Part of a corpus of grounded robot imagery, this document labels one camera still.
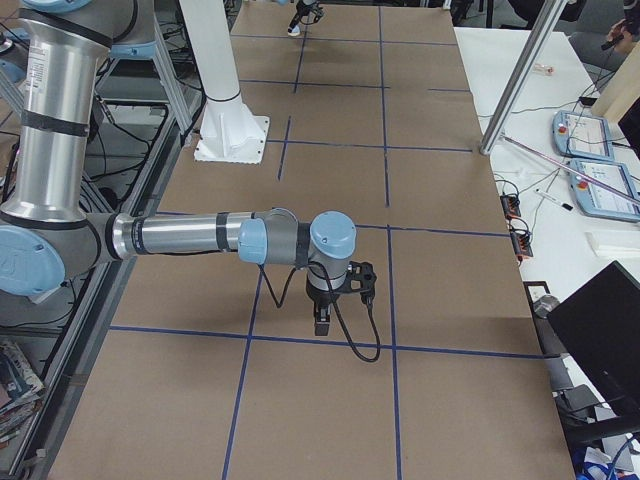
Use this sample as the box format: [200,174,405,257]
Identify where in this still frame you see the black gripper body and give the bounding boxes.
[306,287,340,336]
[289,0,324,30]

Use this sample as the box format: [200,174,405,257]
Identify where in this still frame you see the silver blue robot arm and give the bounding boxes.
[1,1,367,336]

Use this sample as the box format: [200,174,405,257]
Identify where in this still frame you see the orange black connector box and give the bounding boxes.
[500,193,521,220]

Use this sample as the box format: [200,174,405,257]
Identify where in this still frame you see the black marker pen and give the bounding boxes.
[535,189,574,211]

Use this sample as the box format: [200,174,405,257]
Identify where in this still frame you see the black monitor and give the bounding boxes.
[547,261,639,415]

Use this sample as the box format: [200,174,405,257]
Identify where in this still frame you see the lower teach pendant tablet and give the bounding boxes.
[569,158,639,222]

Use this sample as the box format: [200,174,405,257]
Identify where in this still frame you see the teach pendant tablet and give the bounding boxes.
[552,110,615,161]
[569,158,639,222]

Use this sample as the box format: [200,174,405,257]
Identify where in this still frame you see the upper teach pendant tablet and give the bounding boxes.
[552,110,615,161]

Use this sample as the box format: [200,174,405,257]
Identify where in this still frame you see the long metal reacher rod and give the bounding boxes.
[500,135,640,207]

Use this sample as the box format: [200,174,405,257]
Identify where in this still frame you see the seated person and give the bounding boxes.
[601,0,639,54]

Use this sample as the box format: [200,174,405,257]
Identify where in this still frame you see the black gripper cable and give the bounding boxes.
[259,262,382,364]

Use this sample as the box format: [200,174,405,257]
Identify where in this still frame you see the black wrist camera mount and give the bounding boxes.
[340,261,377,308]

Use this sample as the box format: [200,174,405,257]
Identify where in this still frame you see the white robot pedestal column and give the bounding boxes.
[180,0,270,164]

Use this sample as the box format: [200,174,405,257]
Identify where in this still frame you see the aluminium frame post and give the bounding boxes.
[479,0,567,156]

